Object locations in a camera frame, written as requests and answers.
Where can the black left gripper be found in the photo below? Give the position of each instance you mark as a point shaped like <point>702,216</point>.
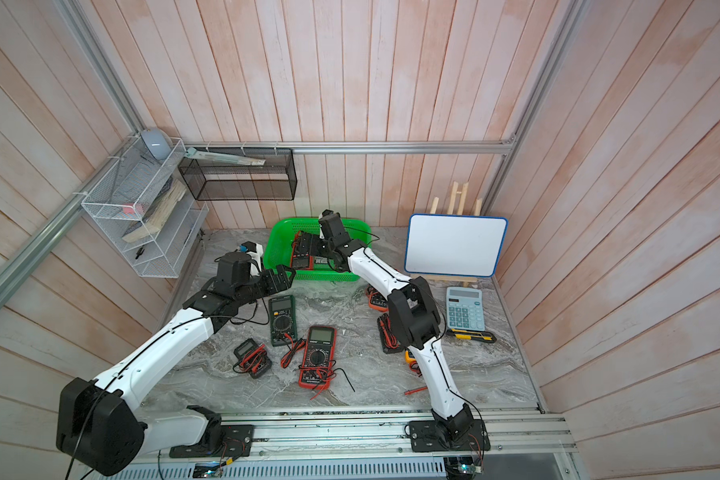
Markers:
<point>273,286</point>

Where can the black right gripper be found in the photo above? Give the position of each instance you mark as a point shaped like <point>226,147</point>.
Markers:
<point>315,240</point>

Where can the red clamp multimeter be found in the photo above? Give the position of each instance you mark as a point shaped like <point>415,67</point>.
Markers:
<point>301,256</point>

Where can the large red Aneng multimeter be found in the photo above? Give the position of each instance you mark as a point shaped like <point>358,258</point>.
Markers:
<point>317,368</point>

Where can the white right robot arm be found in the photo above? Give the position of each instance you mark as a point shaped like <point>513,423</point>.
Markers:
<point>415,321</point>

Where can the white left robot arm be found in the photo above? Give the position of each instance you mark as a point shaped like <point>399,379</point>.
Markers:
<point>98,424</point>

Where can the orange Victor multimeter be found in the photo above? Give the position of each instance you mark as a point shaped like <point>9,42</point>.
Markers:
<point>376,300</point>

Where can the small black red multimeter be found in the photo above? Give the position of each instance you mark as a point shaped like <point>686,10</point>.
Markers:
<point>252,359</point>

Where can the black multimeter with red leads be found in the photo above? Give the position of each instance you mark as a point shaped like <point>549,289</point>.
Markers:
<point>389,342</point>

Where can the blue framed whiteboard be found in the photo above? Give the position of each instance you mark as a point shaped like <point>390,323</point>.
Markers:
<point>454,245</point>

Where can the yellow clamp meter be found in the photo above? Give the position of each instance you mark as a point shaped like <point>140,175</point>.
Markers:
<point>412,363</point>

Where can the wooden easel stand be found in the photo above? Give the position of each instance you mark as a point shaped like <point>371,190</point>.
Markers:
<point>456,206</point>

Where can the light blue calculator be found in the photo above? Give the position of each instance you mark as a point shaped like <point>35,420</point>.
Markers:
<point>465,309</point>

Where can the yellow black utility knife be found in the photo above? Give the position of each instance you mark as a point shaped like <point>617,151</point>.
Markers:
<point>484,337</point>

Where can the red loose test probe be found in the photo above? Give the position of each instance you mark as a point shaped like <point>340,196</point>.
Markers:
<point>415,390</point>

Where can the grey computer mouse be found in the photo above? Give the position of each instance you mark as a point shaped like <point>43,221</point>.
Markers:
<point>157,142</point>

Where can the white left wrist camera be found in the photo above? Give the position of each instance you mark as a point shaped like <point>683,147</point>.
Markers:
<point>255,251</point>

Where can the black mesh wall basket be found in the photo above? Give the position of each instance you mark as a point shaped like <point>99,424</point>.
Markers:
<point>240,173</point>

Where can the book in wire shelf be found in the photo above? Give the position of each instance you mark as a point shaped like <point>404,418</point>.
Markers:
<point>158,213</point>

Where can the white wire wall shelf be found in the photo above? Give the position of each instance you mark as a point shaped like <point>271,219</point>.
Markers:
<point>124,194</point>

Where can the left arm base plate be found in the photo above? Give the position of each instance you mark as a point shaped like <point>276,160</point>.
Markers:
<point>234,441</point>

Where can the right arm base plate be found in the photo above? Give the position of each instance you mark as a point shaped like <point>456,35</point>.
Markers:
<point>427,436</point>

